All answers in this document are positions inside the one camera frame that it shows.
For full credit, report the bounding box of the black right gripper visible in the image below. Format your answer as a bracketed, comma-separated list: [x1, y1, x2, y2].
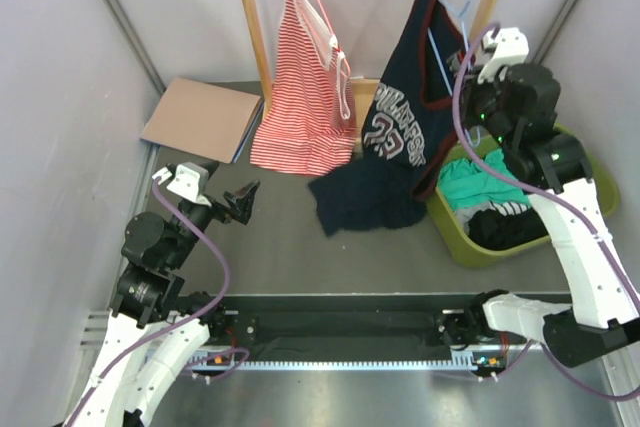
[456, 62, 517, 149]

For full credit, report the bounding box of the light blue wire hanger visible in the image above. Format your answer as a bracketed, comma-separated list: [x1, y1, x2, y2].
[428, 0, 473, 94]

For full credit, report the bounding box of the navy maroon tank top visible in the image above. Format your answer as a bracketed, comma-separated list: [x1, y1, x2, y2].
[308, 0, 465, 237]

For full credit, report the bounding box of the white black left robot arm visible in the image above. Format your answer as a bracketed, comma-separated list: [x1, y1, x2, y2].
[62, 179, 260, 426]

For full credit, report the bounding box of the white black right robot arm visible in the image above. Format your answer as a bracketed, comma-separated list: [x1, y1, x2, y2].
[447, 52, 639, 368]

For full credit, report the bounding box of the red white striped tank top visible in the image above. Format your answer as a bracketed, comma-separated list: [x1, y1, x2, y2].
[250, 0, 357, 176]

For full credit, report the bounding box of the teal green garment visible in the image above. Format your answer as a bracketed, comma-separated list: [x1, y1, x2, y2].
[437, 158, 531, 210]

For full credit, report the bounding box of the wooden clothes rack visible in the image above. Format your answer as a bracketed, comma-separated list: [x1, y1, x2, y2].
[242, 0, 498, 128]

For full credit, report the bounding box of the black garment in basket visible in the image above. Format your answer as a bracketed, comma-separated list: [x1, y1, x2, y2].
[454, 201, 547, 251]

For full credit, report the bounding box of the green laundry basket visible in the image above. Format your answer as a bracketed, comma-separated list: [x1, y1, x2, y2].
[425, 124, 621, 269]

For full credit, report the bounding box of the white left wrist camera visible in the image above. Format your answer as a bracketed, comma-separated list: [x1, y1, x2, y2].
[152, 161, 220, 207]

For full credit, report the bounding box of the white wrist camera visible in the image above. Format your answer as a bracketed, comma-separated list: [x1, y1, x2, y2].
[152, 161, 220, 207]
[476, 27, 529, 84]

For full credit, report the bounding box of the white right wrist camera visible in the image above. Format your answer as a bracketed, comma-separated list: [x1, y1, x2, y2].
[476, 27, 529, 84]

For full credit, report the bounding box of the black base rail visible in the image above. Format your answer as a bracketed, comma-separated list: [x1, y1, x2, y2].
[205, 293, 502, 364]

